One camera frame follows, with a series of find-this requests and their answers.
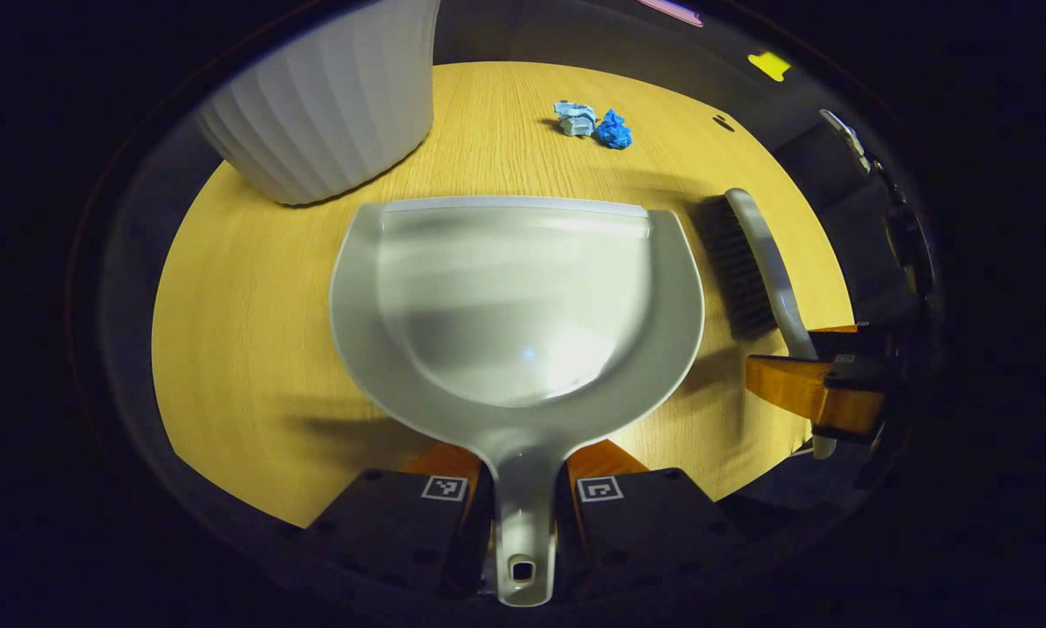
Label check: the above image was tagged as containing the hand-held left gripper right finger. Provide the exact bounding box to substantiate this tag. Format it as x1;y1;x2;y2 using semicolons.
558;438;751;603

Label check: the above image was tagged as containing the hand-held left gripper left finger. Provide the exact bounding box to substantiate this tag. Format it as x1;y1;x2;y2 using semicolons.
303;442;494;603

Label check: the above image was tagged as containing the small grey broom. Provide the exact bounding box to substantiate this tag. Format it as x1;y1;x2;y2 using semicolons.
693;188;837;461

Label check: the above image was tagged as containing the grey plastic dustpan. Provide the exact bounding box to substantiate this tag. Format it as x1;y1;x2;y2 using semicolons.
329;195;707;608

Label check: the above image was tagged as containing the dark blue paper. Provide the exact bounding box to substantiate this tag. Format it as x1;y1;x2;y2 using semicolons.
594;108;634;151

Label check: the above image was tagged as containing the light blue paper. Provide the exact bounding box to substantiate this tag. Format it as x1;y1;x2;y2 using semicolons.
554;100;598;139

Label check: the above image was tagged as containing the white ribbed garbage bin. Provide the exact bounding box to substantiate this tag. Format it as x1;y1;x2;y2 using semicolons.
195;0;441;207

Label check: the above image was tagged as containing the grey metal stand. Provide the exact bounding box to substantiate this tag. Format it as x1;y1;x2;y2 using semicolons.
819;108;877;175

